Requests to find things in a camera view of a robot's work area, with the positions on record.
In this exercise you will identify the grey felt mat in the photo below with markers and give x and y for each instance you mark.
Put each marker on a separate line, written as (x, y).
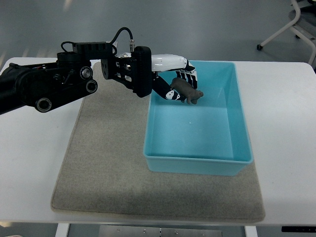
(105, 171)

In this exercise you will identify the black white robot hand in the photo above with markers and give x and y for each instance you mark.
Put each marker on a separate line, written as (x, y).
(154, 64)

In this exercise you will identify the white office chair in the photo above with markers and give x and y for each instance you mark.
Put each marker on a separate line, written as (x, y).
(303, 24)

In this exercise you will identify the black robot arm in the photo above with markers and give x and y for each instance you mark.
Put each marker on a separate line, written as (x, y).
(47, 86)

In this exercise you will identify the blue plastic box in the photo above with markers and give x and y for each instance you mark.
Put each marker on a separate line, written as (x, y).
(210, 137)

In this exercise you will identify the black table control panel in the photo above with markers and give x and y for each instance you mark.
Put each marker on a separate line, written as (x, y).
(298, 229)

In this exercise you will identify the metal table crossbar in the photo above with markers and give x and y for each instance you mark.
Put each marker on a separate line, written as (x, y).
(134, 231)

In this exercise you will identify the brown toy hippo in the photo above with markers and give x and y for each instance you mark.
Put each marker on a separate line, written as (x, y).
(185, 89)

